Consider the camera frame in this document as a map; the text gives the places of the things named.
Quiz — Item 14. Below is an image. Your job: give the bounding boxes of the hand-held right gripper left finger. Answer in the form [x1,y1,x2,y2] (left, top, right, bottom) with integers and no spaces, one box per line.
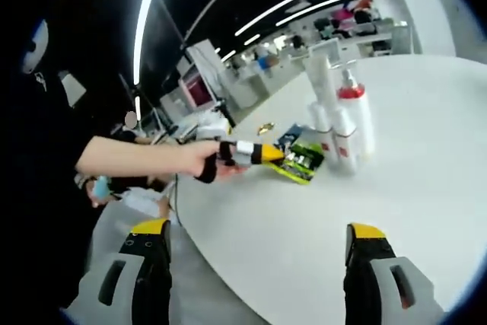
[74,218,173,325]

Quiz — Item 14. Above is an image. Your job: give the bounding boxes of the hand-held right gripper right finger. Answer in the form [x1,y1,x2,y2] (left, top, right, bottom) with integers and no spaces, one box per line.
[343,222,444,325]

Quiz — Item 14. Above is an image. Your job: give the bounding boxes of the silver blue skincare sachet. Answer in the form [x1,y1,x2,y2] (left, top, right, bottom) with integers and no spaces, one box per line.
[275,123,317,151]

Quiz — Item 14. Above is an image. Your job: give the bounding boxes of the green black skincare sachet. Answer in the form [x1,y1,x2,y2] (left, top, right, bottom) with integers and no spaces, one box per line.
[266,141,326,186]

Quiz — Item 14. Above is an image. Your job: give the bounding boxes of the large white skincare bottle red label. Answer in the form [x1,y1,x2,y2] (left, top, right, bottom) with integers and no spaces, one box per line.
[329,107,361,176]

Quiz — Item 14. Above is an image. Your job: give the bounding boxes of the white skincare tube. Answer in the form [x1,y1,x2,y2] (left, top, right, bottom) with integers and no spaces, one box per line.
[305,55,342,115]

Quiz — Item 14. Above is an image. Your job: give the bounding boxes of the white skincare pump bottle red collar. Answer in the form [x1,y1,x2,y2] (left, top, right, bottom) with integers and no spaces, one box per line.
[336,68,377,161]

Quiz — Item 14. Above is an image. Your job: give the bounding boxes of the white desk black legs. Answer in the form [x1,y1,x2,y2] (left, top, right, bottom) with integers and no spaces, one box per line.
[167,100,237,139]

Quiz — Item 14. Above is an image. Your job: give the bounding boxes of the dark red standing screen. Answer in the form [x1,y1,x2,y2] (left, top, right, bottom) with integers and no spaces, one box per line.
[177,68,218,110]

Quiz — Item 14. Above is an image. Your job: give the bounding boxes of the long ceiling light strip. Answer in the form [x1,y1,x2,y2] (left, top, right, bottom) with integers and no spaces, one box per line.
[132,0,170,86]

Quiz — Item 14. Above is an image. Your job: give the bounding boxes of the person's black shirt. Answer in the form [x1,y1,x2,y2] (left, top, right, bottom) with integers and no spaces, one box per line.
[0,12,100,305]

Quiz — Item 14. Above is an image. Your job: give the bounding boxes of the white chest-worn device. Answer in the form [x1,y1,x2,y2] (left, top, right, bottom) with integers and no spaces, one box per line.
[21,18,50,75]

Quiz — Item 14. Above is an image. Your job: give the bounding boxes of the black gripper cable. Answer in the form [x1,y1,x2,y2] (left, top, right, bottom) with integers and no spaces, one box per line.
[167,173,183,224]

